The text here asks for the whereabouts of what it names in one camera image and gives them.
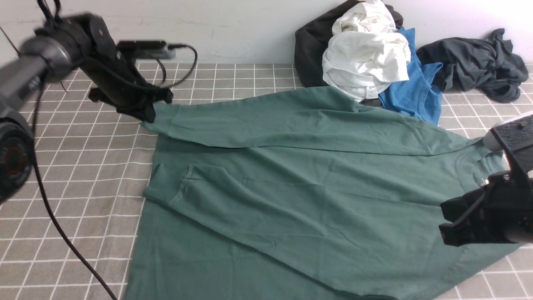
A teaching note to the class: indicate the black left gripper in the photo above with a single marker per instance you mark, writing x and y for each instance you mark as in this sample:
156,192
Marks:
119,83

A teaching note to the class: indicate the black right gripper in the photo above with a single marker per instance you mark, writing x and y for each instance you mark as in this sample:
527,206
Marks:
506,202

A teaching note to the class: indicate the green long-sleeved shirt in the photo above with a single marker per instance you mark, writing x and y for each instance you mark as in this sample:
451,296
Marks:
304,195

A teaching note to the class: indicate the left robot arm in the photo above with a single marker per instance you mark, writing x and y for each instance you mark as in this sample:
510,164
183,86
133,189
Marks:
61,46

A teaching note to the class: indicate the blue shirt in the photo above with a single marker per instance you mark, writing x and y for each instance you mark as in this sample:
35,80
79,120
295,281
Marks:
417,97

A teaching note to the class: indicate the dark grey crumpled shirt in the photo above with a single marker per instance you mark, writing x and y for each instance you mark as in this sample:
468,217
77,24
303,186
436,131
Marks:
488,65

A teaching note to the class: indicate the white crumpled shirt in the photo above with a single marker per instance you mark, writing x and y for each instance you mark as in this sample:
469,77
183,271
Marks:
366,53

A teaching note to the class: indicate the grey checkered tablecloth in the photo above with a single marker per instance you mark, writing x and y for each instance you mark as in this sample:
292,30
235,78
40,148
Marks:
95,164

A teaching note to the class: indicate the black garment under pile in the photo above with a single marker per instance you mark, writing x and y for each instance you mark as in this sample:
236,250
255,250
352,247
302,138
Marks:
312,41

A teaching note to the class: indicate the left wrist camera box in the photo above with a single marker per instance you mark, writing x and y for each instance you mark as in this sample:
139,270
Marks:
145,49

